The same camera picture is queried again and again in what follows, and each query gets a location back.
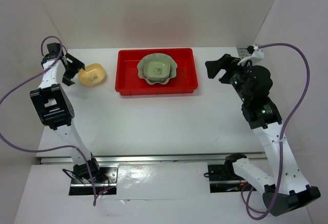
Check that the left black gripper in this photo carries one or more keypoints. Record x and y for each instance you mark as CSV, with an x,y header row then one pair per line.
x,y
76,65

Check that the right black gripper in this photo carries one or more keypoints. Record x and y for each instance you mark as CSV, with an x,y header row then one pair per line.
x,y
225,61

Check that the yellow square plate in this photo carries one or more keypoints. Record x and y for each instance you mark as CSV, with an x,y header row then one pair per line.
x,y
92,75

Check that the large green scalloped bowl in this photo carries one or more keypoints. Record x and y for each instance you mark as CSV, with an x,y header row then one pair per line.
x,y
173,72

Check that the green square plate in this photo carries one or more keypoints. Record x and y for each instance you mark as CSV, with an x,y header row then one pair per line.
x,y
157,67

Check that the purple square plate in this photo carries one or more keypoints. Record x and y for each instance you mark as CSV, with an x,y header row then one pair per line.
x,y
157,78

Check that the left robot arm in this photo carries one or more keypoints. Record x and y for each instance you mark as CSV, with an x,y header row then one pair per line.
x,y
56,111

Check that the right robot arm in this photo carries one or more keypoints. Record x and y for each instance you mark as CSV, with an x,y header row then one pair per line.
x,y
287,189

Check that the red plastic bin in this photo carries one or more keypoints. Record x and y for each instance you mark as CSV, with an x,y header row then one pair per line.
x,y
128,82

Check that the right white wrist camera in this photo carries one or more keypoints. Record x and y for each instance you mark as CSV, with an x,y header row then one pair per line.
x,y
256,55

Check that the aluminium rail front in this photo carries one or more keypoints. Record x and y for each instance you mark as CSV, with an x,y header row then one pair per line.
x,y
150,158

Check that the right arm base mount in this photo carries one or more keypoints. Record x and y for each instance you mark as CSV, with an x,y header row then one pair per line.
x,y
221,181

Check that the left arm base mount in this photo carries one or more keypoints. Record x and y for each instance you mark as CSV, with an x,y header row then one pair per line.
x,y
105,182

